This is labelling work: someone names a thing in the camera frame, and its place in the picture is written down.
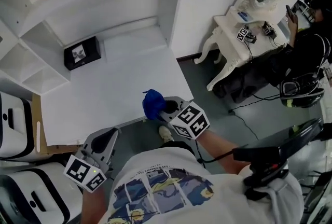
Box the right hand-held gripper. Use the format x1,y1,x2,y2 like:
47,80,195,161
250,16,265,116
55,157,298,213
159,96,210,139

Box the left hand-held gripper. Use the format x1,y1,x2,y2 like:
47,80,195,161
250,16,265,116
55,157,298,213
63,127,119,193

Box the blue cleaning cloth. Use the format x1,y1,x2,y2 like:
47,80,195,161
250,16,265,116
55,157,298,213
142,89,167,121

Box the person's left forearm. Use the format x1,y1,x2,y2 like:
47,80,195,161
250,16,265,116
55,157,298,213
81,186,110,224

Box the person's right forearm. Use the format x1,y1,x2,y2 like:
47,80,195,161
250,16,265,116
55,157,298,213
196,129,240,175

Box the person's white shoe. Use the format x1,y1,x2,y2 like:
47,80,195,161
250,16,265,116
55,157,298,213
158,125,175,144

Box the person's black shorts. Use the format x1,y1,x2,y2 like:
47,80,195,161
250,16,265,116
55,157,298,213
159,139,196,156

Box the brown cardboard box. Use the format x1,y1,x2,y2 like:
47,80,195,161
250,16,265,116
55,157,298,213
31,93,81,157

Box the person's white printed shirt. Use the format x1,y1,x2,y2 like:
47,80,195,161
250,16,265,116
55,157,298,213
98,146,305,224

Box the white ornate dressing table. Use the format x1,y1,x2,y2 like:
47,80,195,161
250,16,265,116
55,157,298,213
193,13,290,92

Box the white black delivery robot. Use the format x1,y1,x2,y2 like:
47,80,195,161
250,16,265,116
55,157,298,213
0,162,84,224
0,91,53,163

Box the black box with picture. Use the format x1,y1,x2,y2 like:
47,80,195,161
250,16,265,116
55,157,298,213
64,35,102,71

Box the spare hand-held gripper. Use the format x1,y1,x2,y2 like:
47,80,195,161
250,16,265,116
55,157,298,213
261,23,279,38
236,26,258,45

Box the black chest-mounted device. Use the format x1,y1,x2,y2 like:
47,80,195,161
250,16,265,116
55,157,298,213
232,118,325,201

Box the small blue white box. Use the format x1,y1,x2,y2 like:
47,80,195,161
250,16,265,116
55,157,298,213
237,11,254,22

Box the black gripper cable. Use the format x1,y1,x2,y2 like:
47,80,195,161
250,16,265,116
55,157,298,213
196,139,236,164

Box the black floor cable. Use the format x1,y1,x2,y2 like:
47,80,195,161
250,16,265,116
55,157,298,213
228,93,284,141

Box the black strapped backpack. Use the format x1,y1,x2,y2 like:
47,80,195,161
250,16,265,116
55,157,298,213
279,72,326,109

